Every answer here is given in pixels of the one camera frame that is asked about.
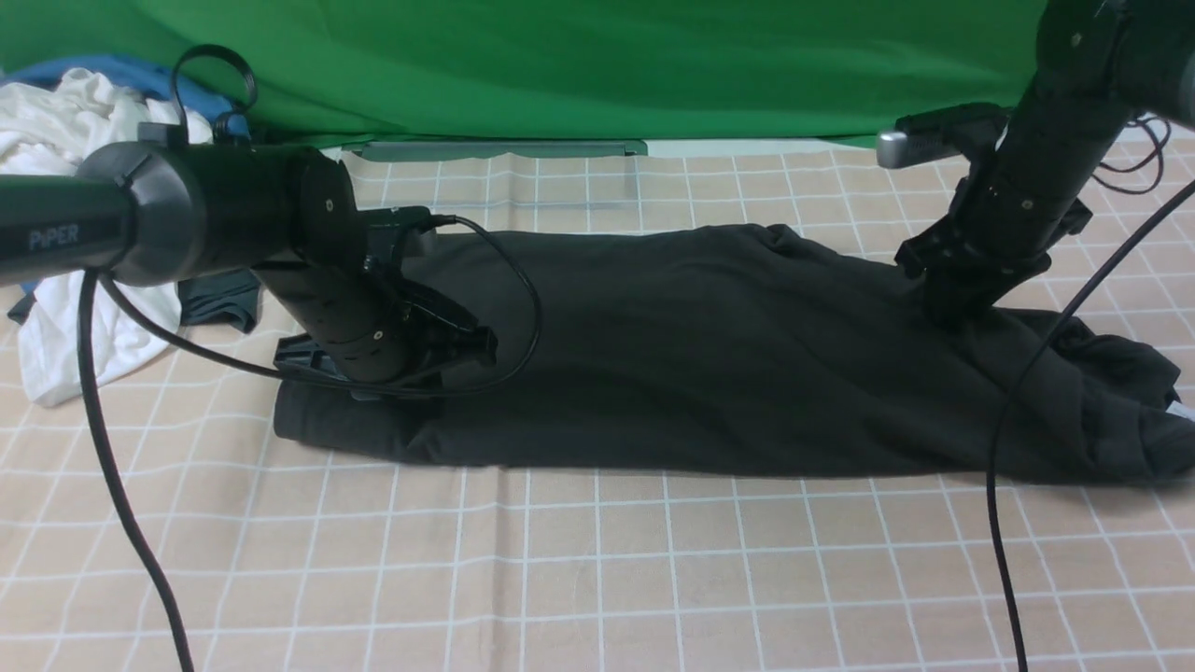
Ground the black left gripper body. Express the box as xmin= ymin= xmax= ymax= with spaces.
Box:
xmin=252 ymin=213 xmax=497 ymax=399

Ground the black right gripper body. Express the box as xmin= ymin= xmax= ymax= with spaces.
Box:
xmin=896 ymin=140 xmax=1093 ymax=328

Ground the dark gray long-sleeve shirt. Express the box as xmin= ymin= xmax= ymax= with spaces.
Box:
xmin=272 ymin=224 xmax=1194 ymax=484

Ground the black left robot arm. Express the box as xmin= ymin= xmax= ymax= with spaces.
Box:
xmin=1 ymin=142 xmax=497 ymax=399

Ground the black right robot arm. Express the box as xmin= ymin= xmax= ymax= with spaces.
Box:
xmin=876 ymin=1 xmax=1194 ymax=326

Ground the white crumpled shirt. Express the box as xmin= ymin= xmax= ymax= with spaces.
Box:
xmin=4 ymin=65 xmax=213 ymax=408

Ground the dark teal crumpled garment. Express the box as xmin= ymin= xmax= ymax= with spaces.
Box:
xmin=7 ymin=271 xmax=261 ymax=332

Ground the blue crumpled garment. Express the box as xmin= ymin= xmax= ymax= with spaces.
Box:
xmin=4 ymin=56 xmax=247 ymax=286

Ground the green backdrop cloth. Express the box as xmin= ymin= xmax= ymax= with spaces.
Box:
xmin=1 ymin=1 xmax=1044 ymax=140

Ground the beige checkered tablecloth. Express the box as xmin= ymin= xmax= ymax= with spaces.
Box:
xmin=1 ymin=146 xmax=1194 ymax=671

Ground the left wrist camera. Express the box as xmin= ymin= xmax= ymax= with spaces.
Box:
xmin=359 ymin=207 xmax=456 ymax=263

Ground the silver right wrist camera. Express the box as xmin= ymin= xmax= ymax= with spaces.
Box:
xmin=875 ymin=103 xmax=1012 ymax=170

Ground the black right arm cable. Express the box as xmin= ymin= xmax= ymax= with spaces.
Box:
xmin=986 ymin=106 xmax=1195 ymax=672

